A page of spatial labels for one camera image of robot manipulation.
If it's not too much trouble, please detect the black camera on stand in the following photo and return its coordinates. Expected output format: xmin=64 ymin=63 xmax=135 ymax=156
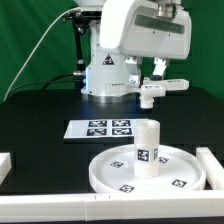
xmin=62 ymin=7 xmax=101 ymax=72

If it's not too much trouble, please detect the white camera cable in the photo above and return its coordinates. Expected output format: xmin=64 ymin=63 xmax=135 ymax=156
xmin=2 ymin=7 xmax=82 ymax=103

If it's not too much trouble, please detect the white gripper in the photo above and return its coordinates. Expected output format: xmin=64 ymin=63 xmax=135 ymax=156
xmin=100 ymin=0 xmax=192 ymax=88

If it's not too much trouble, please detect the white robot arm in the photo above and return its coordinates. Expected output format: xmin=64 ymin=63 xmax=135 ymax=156
xmin=73 ymin=0 xmax=192 ymax=108

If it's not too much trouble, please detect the white cross-shaped table base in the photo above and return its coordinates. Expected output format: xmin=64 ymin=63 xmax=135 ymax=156
xmin=106 ymin=78 xmax=189 ymax=109

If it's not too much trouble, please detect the white round table top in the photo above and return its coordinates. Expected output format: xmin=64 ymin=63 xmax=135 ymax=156
xmin=89 ymin=144 xmax=206 ymax=193

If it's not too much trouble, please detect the white fence rail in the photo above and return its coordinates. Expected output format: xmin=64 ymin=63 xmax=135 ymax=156
xmin=196 ymin=147 xmax=224 ymax=190
xmin=0 ymin=153 xmax=12 ymax=185
xmin=0 ymin=190 xmax=224 ymax=223

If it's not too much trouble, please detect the white right fence rail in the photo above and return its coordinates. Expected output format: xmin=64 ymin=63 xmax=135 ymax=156
xmin=196 ymin=147 xmax=224 ymax=190

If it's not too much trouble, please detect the white left fence rail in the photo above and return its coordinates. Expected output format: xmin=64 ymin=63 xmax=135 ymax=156
xmin=0 ymin=153 xmax=12 ymax=185

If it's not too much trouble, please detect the white fiducial marker sheet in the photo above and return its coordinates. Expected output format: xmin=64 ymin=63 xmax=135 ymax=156
xmin=64 ymin=119 xmax=137 ymax=140

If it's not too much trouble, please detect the black base cable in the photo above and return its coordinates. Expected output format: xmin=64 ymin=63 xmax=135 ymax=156
xmin=6 ymin=71 xmax=88 ymax=98

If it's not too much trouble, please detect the white front fence rail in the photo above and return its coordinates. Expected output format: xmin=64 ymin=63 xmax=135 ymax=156
xmin=0 ymin=190 xmax=224 ymax=223

